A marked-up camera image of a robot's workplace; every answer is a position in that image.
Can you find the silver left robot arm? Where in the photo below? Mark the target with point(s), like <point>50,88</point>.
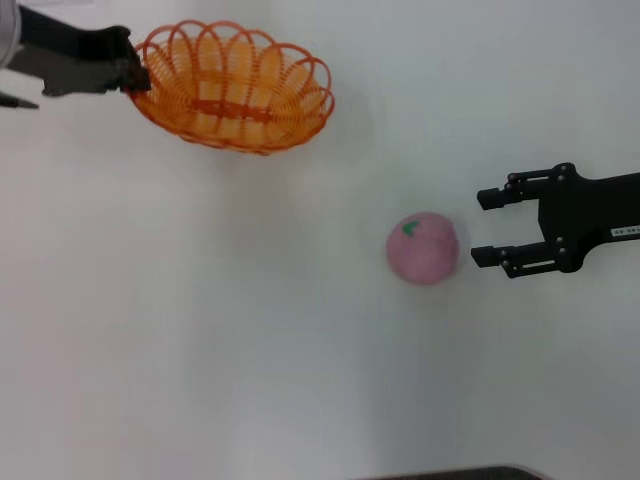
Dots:
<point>7,30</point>

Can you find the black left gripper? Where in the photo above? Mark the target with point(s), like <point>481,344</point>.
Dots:
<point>75,55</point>

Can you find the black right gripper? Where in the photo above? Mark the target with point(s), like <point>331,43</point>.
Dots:
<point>590,210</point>

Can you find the pink plush peach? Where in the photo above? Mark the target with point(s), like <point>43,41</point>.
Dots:
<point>422,248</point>

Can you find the dark robot torso edge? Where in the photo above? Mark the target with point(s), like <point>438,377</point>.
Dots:
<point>450,474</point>

